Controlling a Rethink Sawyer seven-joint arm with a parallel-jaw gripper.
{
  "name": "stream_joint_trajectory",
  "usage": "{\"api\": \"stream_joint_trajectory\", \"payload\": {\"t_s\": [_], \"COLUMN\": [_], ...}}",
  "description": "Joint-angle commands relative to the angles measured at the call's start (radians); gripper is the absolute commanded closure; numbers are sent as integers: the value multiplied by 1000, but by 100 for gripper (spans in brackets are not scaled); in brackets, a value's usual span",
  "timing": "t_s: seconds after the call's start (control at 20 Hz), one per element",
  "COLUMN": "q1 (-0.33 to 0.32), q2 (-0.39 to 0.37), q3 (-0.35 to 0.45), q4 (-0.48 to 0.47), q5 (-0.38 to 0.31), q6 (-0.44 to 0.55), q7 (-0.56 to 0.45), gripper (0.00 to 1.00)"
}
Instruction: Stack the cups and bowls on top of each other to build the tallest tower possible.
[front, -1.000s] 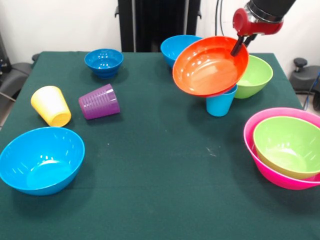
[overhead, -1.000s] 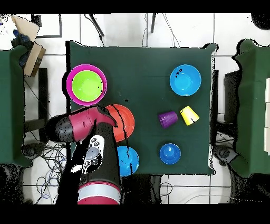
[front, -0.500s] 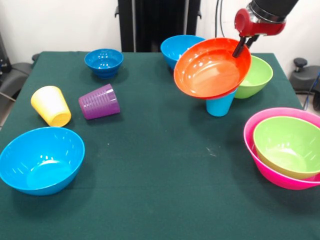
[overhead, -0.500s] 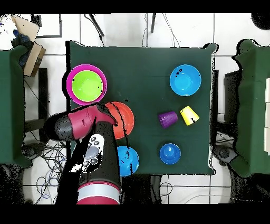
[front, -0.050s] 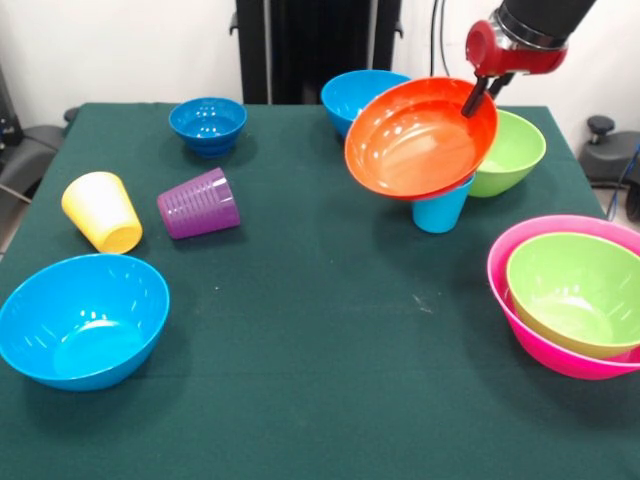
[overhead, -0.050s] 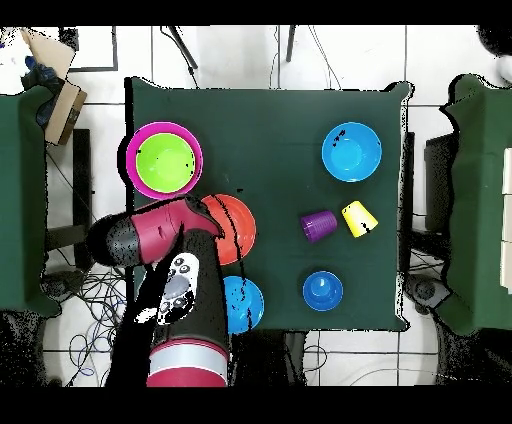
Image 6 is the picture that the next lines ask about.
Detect orange bowl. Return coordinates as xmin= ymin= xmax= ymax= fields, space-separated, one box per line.
xmin=199 ymin=193 xmax=258 ymax=267

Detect purple cup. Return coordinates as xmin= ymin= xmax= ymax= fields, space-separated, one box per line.
xmin=299 ymin=209 xmax=339 ymax=244

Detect yellow cup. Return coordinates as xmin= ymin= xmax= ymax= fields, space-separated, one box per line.
xmin=340 ymin=200 xmax=380 ymax=240

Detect green bowl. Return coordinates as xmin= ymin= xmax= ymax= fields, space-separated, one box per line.
xmin=135 ymin=132 xmax=197 ymax=194

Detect light blue bowl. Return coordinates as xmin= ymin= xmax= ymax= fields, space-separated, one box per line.
xmin=222 ymin=275 xmax=265 ymax=336
xmin=320 ymin=121 xmax=384 ymax=184

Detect pink bowl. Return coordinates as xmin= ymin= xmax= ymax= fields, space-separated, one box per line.
xmin=125 ymin=121 xmax=204 ymax=201

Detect dark green table cloth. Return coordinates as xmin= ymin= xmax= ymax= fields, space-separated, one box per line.
xmin=125 ymin=76 xmax=413 ymax=333

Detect small dark blue bowl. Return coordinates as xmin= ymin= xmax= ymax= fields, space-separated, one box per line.
xmin=302 ymin=270 xmax=344 ymax=312

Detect black tripod leg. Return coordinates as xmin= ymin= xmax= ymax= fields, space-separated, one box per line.
xmin=285 ymin=25 xmax=298 ymax=63
xmin=159 ymin=25 xmax=200 ymax=89

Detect black metal stand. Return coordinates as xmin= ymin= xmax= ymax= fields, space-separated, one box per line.
xmin=45 ymin=128 xmax=94 ymax=273
xmin=399 ymin=131 xmax=457 ymax=237

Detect brown cardboard box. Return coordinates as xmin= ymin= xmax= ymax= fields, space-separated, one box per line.
xmin=43 ymin=79 xmax=88 ymax=146

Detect green cloth side table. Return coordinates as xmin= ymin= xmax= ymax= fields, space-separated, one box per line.
xmin=435 ymin=73 xmax=512 ymax=337
xmin=0 ymin=85 xmax=61 ymax=319

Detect brown cardboard sheet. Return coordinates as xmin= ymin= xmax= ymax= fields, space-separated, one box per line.
xmin=19 ymin=27 xmax=76 ymax=80

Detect black pedestal leg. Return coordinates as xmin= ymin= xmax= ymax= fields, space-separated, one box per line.
xmin=41 ymin=270 xmax=87 ymax=301
xmin=402 ymin=274 xmax=452 ymax=316

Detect tangled floor cables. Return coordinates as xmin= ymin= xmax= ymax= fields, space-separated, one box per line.
xmin=43 ymin=217 xmax=133 ymax=387

